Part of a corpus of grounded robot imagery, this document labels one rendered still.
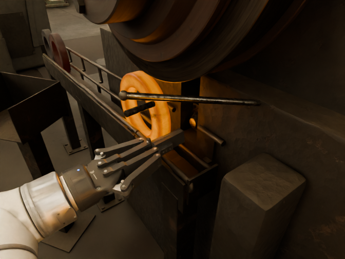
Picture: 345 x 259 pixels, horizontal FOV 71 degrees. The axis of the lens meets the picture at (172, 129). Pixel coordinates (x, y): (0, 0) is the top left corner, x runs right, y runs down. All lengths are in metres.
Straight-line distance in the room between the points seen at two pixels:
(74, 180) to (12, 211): 0.09
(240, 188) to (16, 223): 0.30
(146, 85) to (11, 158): 1.49
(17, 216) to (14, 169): 1.39
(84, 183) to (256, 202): 0.26
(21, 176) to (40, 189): 1.30
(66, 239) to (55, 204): 0.90
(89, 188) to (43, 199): 0.07
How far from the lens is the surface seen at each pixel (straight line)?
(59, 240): 1.31
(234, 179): 0.35
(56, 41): 1.25
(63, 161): 1.71
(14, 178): 1.73
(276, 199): 0.34
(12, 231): 0.40
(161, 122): 0.51
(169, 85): 0.57
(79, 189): 0.42
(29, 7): 3.28
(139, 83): 0.53
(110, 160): 0.46
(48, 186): 0.42
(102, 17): 0.34
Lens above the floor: 1.04
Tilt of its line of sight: 34 degrees down
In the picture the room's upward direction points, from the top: straight up
